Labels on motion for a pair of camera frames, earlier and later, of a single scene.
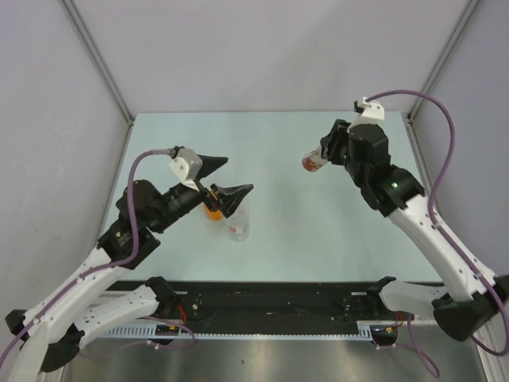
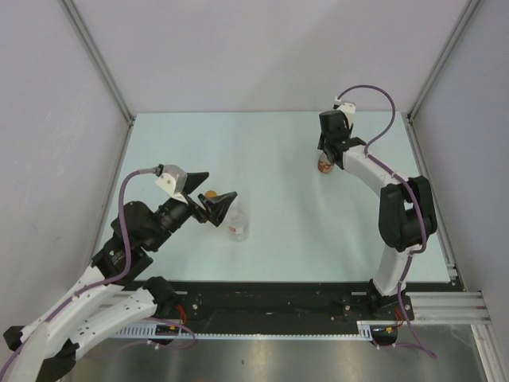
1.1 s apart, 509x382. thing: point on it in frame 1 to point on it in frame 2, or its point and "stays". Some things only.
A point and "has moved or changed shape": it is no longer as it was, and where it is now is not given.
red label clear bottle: (312, 160) has moved or changed shape
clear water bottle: (239, 224) stays
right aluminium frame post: (469, 8) stays
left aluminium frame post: (99, 60) stays
